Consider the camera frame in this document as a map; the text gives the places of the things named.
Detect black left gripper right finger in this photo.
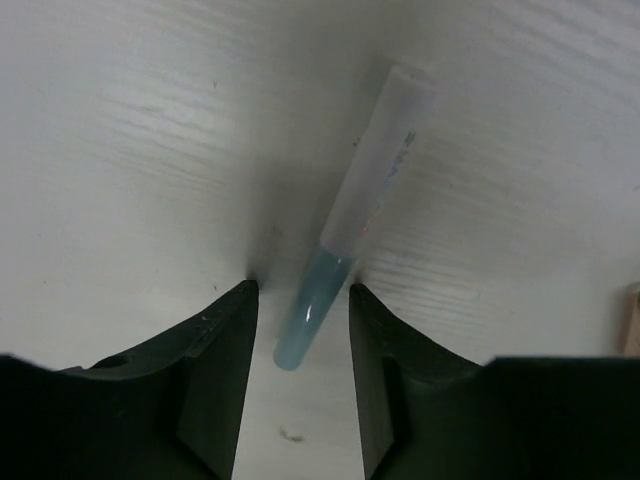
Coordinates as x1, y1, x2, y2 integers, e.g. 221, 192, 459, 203
349, 284, 639, 479

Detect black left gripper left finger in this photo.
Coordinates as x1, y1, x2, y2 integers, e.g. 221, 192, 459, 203
1, 280, 259, 479

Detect white blue-print tube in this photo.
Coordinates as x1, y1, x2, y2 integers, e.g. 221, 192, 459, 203
273, 65, 435, 371

